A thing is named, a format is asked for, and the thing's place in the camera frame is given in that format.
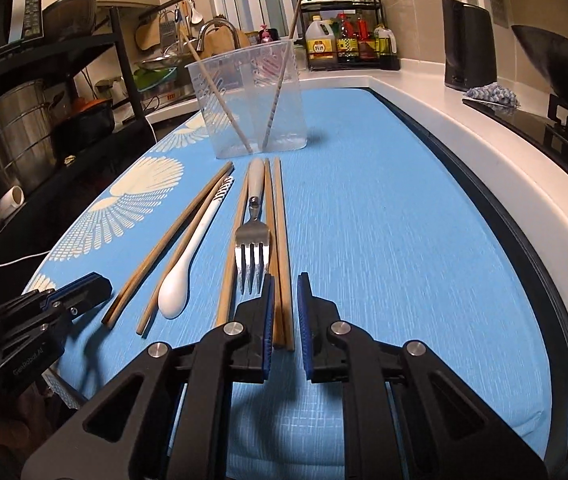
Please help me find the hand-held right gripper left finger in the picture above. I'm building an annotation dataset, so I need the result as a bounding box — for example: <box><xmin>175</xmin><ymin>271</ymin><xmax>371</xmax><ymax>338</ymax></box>
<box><xmin>21</xmin><ymin>274</ymin><xmax>276</xmax><ymax>480</ymax></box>

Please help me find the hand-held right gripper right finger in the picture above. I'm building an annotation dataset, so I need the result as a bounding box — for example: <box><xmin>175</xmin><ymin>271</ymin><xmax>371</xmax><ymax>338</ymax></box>
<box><xmin>298</xmin><ymin>272</ymin><xmax>550</xmax><ymax>480</ymax></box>

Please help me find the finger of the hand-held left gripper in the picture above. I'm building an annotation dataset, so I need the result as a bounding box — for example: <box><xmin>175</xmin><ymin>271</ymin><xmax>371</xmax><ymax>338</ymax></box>
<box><xmin>0</xmin><ymin>294</ymin><xmax>110</xmax><ymax>361</ymax></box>
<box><xmin>0</xmin><ymin>272</ymin><xmax>113</xmax><ymax>333</ymax></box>

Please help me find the white ceramic spoon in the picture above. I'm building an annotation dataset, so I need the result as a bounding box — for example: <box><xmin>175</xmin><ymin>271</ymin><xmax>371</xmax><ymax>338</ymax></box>
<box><xmin>158</xmin><ymin>177</ymin><xmax>235</xmax><ymax>320</ymax></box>

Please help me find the white-handled metal fork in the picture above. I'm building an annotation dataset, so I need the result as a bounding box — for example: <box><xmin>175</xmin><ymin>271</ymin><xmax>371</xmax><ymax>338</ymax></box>
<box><xmin>234</xmin><ymin>159</ymin><xmax>272</xmax><ymax>296</ymax></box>

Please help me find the clear plastic container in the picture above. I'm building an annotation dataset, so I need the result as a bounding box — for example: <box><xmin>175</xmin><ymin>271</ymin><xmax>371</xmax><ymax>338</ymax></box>
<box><xmin>185</xmin><ymin>40</ymin><xmax>309</xmax><ymax>155</ymax></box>

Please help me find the white pipe piece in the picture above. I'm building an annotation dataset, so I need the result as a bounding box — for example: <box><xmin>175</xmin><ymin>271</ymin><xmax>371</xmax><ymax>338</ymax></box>
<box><xmin>0</xmin><ymin>186</ymin><xmax>25</xmax><ymax>233</ymax></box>

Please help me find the blue patterned mat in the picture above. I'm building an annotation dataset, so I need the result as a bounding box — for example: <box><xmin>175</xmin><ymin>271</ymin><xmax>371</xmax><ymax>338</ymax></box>
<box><xmin>21</xmin><ymin>87</ymin><xmax>552</xmax><ymax>480</ymax></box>

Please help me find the large steel pot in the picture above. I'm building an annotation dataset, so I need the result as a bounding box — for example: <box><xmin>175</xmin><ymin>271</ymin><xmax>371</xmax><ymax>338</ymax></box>
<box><xmin>0</xmin><ymin>80</ymin><xmax>59</xmax><ymax>201</ymax></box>

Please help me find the black pot with orange lid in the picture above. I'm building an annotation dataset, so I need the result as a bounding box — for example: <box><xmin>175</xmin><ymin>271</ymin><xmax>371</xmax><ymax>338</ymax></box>
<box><xmin>54</xmin><ymin>95</ymin><xmax>117</xmax><ymax>150</ymax></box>

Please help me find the white plug adapter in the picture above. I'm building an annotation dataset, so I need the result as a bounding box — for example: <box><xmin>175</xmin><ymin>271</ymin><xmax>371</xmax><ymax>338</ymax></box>
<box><xmin>96</xmin><ymin>77</ymin><xmax>127</xmax><ymax>102</ymax></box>

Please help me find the green colander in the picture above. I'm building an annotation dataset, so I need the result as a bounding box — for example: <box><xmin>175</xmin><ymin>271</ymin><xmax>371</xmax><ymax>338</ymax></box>
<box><xmin>132</xmin><ymin>67</ymin><xmax>181</xmax><ymax>92</ymax></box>

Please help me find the black shelf rack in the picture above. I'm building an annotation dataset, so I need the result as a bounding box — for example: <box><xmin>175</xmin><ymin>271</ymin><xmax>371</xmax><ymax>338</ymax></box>
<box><xmin>0</xmin><ymin>4</ymin><xmax>165</xmax><ymax>311</ymax></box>

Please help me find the patterned wooden chopstick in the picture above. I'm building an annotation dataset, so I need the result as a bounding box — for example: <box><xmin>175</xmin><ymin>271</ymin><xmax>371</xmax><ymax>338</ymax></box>
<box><xmin>261</xmin><ymin>0</ymin><xmax>303</xmax><ymax>152</ymax></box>

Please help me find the steel bowl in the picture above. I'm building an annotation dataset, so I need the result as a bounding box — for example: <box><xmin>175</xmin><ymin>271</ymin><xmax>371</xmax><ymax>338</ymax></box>
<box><xmin>136</xmin><ymin>55</ymin><xmax>189</xmax><ymax>73</ymax></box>

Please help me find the dark board under mat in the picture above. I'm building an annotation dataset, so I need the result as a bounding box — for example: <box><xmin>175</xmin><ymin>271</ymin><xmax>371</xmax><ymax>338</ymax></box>
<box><xmin>369</xmin><ymin>87</ymin><xmax>568</xmax><ymax>461</ymax></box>

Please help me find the metal grater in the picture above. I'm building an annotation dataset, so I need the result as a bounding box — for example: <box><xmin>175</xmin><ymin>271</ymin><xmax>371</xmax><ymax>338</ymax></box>
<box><xmin>159</xmin><ymin>10</ymin><xmax>175</xmax><ymax>47</ymax></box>

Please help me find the dark bowl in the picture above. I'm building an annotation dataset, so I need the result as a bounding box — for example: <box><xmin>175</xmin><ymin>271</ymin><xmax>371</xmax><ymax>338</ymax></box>
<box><xmin>41</xmin><ymin>0</ymin><xmax>98</xmax><ymax>41</ymax></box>

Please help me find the wooden cutting board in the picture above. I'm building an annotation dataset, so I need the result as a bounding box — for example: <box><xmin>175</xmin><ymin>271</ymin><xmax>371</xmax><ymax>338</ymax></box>
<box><xmin>209</xmin><ymin>27</ymin><xmax>251</xmax><ymax>56</ymax></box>

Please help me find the yellow-label oil jug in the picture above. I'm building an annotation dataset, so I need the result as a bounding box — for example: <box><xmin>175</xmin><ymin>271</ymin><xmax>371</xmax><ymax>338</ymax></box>
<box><xmin>305</xmin><ymin>15</ymin><xmax>337</xmax><ymax>72</ymax></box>

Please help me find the chrome faucet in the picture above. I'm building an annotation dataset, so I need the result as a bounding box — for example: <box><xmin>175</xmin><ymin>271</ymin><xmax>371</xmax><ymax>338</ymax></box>
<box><xmin>198</xmin><ymin>17</ymin><xmax>241</xmax><ymax>58</ymax></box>

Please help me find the dark sauce bottle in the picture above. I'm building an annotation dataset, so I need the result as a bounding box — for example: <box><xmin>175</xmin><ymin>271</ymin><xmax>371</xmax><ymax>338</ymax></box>
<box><xmin>336</xmin><ymin>12</ymin><xmax>359</xmax><ymax>63</ymax></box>

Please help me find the yellow oil bottle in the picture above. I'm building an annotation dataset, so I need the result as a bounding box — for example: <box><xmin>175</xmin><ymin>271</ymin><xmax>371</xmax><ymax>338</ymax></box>
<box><xmin>374</xmin><ymin>25</ymin><xmax>398</xmax><ymax>69</ymax></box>

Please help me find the red-label sauce bottle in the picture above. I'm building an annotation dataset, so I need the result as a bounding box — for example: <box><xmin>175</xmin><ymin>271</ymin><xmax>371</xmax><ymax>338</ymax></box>
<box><xmin>356</xmin><ymin>15</ymin><xmax>377</xmax><ymax>61</ymax></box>

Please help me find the blue dishcloth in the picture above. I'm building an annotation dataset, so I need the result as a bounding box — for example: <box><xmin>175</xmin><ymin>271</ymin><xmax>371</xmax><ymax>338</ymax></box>
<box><xmin>465</xmin><ymin>82</ymin><xmax>521</xmax><ymax>108</ymax></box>

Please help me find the black glass stove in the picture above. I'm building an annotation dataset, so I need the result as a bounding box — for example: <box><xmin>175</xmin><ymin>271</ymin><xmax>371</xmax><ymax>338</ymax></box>
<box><xmin>463</xmin><ymin>92</ymin><xmax>568</xmax><ymax>186</ymax></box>

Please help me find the black electric kettle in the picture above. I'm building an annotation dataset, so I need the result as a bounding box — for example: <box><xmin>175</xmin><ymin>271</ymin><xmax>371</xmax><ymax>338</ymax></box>
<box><xmin>441</xmin><ymin>0</ymin><xmax>497</xmax><ymax>92</ymax></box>

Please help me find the black seasoning rack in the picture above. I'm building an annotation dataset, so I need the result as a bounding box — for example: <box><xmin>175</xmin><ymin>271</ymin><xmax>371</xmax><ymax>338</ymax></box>
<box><xmin>300</xmin><ymin>0</ymin><xmax>401</xmax><ymax>72</ymax></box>

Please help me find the black wok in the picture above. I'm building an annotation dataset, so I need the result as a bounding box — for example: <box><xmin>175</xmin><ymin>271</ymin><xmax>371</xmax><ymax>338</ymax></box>
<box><xmin>511</xmin><ymin>24</ymin><xmax>568</xmax><ymax>106</ymax></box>

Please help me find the white cable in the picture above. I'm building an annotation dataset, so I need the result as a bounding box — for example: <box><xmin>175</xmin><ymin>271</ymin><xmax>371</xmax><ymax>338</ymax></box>
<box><xmin>0</xmin><ymin>115</ymin><xmax>161</xmax><ymax>267</ymax></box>

